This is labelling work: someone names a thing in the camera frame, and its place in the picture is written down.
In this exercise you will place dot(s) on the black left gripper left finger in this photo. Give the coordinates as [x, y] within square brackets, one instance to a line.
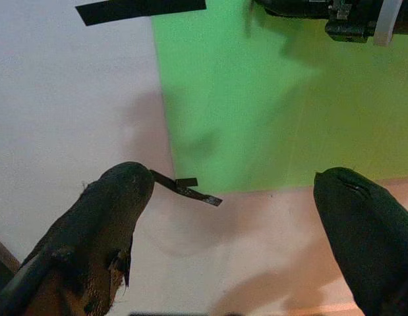
[91, 230]

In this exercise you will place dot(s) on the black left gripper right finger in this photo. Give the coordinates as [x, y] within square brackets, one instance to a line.
[365, 230]

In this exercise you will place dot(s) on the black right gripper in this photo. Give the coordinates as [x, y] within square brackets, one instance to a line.
[352, 23]

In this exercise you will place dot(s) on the brown wooden furniture edge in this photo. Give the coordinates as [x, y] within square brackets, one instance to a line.
[2, 260]

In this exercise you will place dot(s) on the green paper sheet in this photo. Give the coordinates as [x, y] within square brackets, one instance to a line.
[273, 105]

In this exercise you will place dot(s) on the long thin black tape strip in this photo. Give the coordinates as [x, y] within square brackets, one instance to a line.
[190, 192]

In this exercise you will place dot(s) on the short black tape strip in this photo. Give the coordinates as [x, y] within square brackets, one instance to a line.
[187, 182]

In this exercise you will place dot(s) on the wide black tape strip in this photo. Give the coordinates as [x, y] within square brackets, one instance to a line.
[141, 10]

